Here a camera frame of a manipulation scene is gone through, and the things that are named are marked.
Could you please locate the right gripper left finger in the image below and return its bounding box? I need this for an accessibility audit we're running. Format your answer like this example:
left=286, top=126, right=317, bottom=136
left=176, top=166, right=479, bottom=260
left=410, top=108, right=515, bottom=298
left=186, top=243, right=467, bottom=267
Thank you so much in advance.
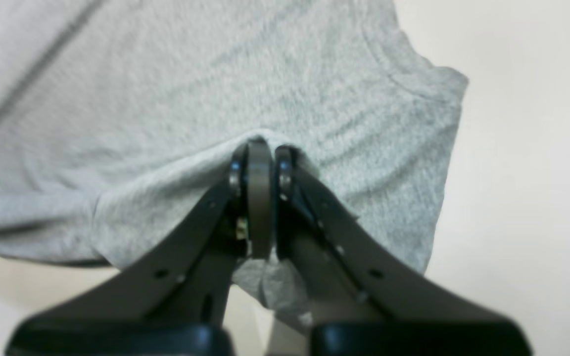
left=6, top=144, right=247, bottom=356

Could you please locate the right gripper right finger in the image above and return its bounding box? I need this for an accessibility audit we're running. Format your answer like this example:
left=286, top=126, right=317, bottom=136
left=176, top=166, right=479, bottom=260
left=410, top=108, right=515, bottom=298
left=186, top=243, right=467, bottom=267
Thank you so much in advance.
left=275, top=146, right=532, bottom=356

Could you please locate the grey T-shirt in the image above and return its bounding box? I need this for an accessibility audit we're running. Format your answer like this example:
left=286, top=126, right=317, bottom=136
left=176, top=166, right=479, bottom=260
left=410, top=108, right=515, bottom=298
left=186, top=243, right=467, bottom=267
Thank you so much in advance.
left=0, top=0, right=470, bottom=329

